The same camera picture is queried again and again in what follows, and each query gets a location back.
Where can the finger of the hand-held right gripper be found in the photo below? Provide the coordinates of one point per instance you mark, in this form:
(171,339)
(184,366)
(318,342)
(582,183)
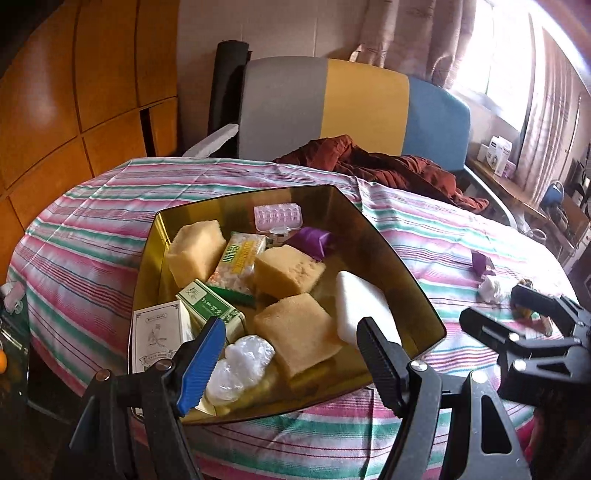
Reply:
(485,325)
(535,300)

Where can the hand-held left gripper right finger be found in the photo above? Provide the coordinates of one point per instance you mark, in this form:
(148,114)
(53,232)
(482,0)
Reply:
(378,364)

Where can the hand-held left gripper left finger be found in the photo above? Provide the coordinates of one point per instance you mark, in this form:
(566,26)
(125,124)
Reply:
(201,364)

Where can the clear plastic wrap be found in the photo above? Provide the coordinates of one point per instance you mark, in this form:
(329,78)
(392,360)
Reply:
(240,364)

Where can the white foam block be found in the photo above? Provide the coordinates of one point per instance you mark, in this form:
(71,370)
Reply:
(364,304)

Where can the green yellow snack packet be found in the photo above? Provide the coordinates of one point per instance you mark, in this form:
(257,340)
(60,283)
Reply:
(235,267)

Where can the pale yellow sponge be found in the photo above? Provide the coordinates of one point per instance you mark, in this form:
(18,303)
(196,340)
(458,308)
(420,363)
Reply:
(196,251)

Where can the gold tin box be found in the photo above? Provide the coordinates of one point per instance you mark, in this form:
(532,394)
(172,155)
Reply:
(360,240)

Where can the purple packet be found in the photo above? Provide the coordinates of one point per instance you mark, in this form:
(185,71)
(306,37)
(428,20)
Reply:
(311,242)

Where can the clear pink pill box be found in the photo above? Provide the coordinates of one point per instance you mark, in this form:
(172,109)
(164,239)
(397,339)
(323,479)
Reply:
(277,217)

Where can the crumpled white tissue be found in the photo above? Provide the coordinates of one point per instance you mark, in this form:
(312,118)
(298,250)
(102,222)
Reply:
(489,288)

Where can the green and white box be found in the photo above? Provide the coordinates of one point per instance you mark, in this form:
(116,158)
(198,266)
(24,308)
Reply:
(212,311)

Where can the white box with drawing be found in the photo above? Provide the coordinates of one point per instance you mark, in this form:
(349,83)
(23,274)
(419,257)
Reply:
(157,332)

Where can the small purple wrapper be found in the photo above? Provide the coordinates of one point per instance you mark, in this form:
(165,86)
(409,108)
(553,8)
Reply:
(482,263)

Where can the blue object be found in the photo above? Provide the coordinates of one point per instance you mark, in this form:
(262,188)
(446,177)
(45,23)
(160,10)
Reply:
(551,194)

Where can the wooden side desk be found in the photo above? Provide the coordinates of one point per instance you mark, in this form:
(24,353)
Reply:
(517,194)

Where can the small white box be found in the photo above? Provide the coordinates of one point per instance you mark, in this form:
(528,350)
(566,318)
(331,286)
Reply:
(278,239)

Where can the white boxes on desk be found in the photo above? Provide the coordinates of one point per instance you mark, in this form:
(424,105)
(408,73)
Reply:
(496,154)

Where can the striped tablecloth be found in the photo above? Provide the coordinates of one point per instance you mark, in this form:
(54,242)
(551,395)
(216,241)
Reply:
(92,230)

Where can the patterned curtain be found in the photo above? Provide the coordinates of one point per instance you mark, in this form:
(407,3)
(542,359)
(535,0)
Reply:
(554,115)
(415,41)

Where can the red-brown cloth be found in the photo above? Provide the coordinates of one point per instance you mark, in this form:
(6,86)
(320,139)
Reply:
(369,166)

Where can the small white object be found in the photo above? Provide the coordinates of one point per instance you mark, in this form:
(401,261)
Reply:
(13,297)

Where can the white chair armrest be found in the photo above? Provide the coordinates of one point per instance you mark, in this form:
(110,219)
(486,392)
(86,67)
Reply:
(210,141)

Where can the window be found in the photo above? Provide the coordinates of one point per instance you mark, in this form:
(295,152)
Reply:
(494,55)

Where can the grey yellow blue chair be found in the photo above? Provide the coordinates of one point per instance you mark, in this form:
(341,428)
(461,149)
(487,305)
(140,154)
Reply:
(360,110)

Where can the black chair back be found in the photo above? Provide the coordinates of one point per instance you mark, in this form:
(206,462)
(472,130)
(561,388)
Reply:
(228,83)

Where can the wooden cabinet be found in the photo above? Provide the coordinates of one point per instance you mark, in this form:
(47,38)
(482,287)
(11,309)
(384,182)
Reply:
(69,92)

